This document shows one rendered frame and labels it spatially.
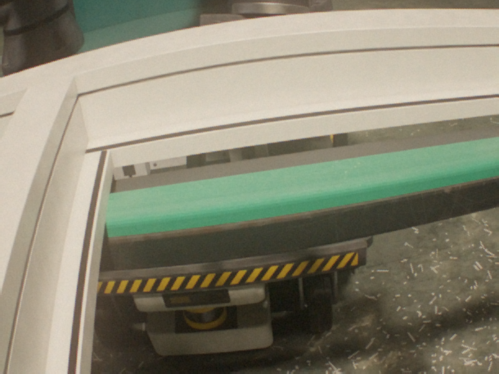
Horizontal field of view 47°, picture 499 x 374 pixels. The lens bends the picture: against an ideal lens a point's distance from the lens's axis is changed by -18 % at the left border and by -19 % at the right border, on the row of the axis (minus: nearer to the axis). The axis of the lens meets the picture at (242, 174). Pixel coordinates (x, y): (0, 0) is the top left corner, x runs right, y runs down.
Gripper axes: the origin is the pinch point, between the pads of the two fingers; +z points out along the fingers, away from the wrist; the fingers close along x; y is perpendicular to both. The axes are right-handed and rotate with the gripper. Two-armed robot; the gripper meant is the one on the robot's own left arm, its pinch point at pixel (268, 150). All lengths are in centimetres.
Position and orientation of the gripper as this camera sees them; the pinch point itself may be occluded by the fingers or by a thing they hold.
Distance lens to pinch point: 63.7
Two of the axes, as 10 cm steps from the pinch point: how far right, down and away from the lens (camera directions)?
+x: 9.9, 0.5, -1.2
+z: -0.3, 9.8, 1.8
